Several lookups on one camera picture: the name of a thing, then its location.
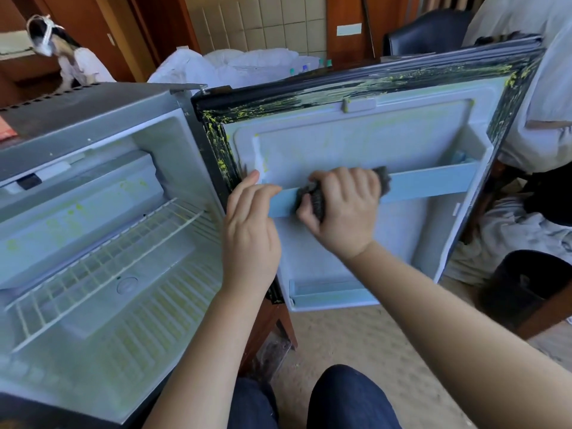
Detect beige padded headboard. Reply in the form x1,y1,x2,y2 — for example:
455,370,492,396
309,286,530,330
185,0,327,59

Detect person's right forearm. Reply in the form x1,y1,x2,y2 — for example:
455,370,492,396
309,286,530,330
344,241,572,429

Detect black plastic bucket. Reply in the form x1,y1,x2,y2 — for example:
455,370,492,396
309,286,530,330
483,250,572,331

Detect black seat wooden armchair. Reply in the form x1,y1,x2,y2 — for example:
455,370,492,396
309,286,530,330
384,8,475,57

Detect person's left hand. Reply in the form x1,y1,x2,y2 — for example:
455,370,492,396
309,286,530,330
222,169,284,300

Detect person's dark trousers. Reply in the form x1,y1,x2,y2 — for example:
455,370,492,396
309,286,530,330
228,364,403,429

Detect fridge door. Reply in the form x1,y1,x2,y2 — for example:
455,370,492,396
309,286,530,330
192,35,546,312

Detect dark grey cloth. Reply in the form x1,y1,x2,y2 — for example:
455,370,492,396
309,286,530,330
299,165,393,222

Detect person's left forearm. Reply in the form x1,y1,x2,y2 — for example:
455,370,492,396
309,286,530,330
143,285,269,429

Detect person's right hand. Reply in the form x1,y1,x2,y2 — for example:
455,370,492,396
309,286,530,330
297,167,384,260

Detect white bed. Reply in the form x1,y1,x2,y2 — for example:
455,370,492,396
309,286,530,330
147,46,323,90

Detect dark red wooden stand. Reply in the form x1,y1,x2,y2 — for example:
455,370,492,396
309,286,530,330
240,294,299,381

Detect white wire shelf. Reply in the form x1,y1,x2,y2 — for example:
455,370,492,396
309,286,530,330
4,199,211,354

